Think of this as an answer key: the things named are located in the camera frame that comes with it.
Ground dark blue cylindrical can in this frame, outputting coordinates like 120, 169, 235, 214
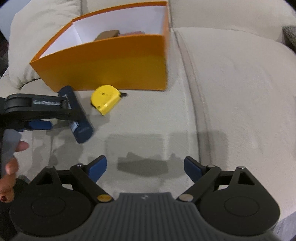
58, 85, 94, 144

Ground person's hand red nails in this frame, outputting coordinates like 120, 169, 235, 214
0, 155, 19, 203

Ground yellow tape measure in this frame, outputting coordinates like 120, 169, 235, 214
90, 85, 127, 116

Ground orange cardboard box white inside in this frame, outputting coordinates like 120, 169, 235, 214
30, 1, 170, 92

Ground beige sofa cushion pillow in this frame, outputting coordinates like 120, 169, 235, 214
8, 1, 81, 88

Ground beige sofa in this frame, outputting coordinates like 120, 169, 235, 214
0, 0, 296, 241

